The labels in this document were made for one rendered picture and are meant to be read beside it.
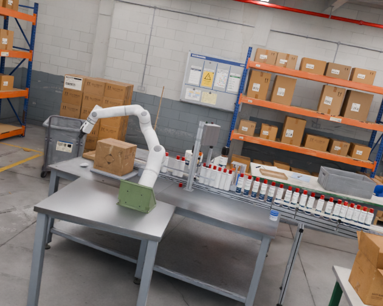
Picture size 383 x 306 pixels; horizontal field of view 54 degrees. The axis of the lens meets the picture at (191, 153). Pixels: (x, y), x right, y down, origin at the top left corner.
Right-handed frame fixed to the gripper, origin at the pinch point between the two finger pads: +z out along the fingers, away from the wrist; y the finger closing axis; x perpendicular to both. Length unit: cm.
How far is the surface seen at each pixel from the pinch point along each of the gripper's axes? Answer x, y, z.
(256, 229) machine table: -170, 20, -26
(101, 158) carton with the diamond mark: -17.7, 20.9, 9.2
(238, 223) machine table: -157, 20, -22
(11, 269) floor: -29, -16, 123
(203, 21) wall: 194, 395, -249
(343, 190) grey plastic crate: -205, 227, -106
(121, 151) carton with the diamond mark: -31.9, 19.3, -8.3
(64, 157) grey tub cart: 121, 163, 77
